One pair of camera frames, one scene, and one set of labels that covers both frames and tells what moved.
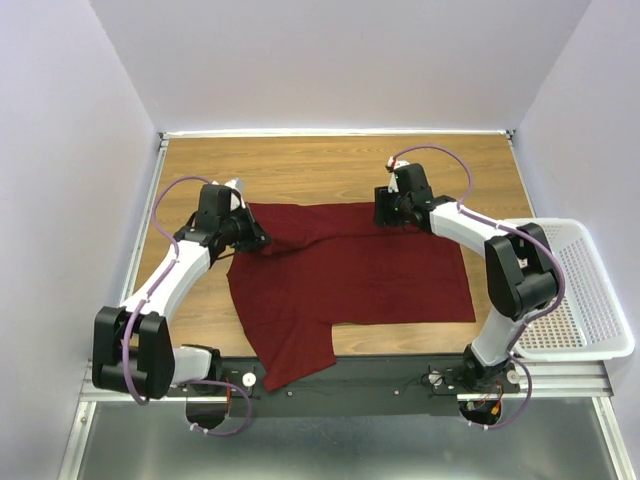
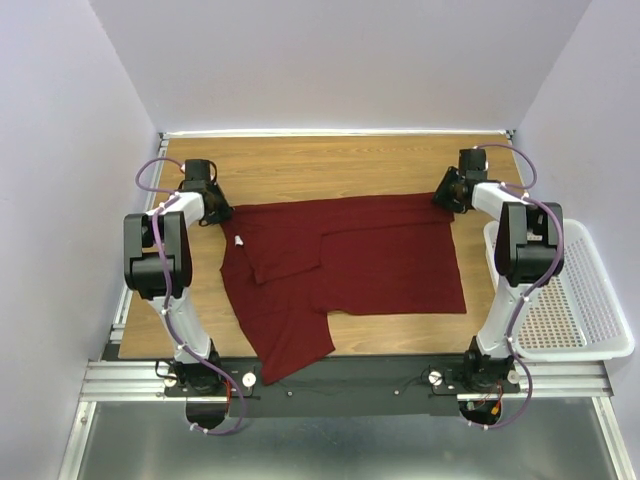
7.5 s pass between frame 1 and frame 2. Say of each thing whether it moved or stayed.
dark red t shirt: moved
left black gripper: moved
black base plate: stayed
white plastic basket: stayed
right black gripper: moved
